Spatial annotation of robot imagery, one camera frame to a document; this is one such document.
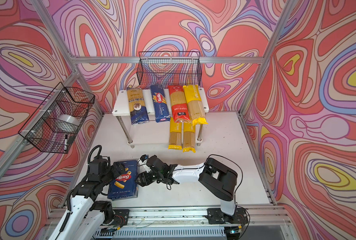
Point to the yellow Pastatime spaghetti bag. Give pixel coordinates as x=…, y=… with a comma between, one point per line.
x=175, y=141
x=188, y=138
x=195, y=105

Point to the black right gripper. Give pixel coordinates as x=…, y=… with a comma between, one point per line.
x=143, y=177

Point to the black marker pen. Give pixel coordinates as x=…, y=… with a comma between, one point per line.
x=66, y=143

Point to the silver tape roll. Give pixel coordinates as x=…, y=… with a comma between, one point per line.
x=69, y=119

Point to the black wire basket left wall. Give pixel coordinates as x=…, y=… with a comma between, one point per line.
x=45, y=132

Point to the red spaghetti bag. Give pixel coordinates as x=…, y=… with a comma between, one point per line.
x=178, y=104

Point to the blue Barilla rigatoni box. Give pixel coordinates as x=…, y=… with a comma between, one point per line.
x=125, y=186

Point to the blue Ankara spaghetti bag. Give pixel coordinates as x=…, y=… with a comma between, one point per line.
x=137, y=106

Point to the white two-tier shelf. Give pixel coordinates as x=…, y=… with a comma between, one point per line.
x=141, y=134

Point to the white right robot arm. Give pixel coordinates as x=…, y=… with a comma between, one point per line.
x=218, y=178

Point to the black wire basket wall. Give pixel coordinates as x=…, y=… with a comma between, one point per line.
x=169, y=68
x=45, y=132

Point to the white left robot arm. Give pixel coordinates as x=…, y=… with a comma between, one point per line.
x=84, y=214

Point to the dark blue Barilla spaghetti box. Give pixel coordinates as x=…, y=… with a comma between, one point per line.
x=162, y=113

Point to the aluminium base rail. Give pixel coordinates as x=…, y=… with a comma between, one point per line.
x=251, y=223

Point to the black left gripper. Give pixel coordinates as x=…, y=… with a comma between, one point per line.
x=116, y=172

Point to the black wire basket back wall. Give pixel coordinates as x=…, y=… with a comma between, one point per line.
x=169, y=68

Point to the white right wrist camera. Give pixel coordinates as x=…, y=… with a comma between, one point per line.
x=144, y=158

